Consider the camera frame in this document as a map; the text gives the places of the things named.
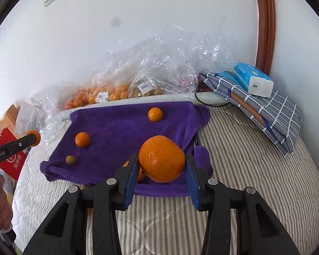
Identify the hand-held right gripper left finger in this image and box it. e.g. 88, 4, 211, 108
23, 153, 140, 255

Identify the blue checked folded cloth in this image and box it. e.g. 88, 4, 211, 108
199, 71, 304, 156

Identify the striped bed quilt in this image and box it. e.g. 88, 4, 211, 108
13, 103, 319, 255

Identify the person's left hand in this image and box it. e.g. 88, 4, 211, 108
0, 175, 14, 229

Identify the red paper bag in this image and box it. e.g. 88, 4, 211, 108
0, 127, 27, 181

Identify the black cable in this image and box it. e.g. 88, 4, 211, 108
195, 92, 230, 108

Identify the large mandarin orange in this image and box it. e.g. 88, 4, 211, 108
138, 135, 187, 183

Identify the purple towel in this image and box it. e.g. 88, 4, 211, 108
40, 101, 214, 197

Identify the blue and white tissue pack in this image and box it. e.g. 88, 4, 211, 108
233, 62, 274, 98

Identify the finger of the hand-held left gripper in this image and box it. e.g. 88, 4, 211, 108
4, 133, 40, 156

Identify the crumpled clear plastic wrap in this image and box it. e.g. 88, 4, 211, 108
30, 89, 73, 145

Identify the small mandarin orange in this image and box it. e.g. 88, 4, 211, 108
26, 129, 42, 147
148, 107, 164, 123
122, 161, 147, 183
75, 132, 91, 148

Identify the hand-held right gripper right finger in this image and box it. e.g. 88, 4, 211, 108
185, 153, 301, 255

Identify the clear bag of oranges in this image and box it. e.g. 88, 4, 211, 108
61, 45, 139, 110

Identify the white plastic bag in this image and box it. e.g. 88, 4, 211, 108
15, 102, 43, 136

